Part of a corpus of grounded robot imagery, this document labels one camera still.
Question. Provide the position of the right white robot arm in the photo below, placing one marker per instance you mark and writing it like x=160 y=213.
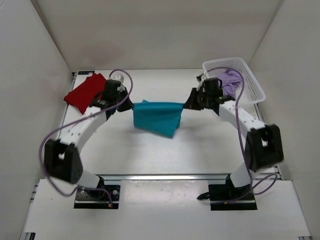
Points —
x=260 y=144

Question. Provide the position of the red t shirt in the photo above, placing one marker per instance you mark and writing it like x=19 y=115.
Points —
x=82 y=96

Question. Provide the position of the white plastic basket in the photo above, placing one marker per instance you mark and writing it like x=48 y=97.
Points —
x=252 y=93

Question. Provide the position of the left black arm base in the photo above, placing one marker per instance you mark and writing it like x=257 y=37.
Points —
x=99 y=199

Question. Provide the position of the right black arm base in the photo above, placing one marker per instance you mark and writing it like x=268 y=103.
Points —
x=226 y=197

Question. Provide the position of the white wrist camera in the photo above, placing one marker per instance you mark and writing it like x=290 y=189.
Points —
x=119 y=78
x=200 y=79

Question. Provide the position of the blue t shirt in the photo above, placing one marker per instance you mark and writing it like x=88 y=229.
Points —
x=161 y=118

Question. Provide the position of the black table label sticker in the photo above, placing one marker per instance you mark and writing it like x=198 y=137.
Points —
x=86 y=72

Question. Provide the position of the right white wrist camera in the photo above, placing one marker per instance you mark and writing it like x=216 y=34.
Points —
x=200 y=79

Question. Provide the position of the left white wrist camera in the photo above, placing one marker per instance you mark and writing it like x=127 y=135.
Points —
x=119 y=78

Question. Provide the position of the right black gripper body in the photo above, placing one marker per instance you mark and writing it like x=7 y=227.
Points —
x=204 y=99

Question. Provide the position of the purple t shirt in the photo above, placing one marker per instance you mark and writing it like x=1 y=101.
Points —
x=231 y=80

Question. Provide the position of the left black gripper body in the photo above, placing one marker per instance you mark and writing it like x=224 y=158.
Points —
x=118 y=99

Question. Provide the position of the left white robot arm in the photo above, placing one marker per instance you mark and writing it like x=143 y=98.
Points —
x=62 y=158

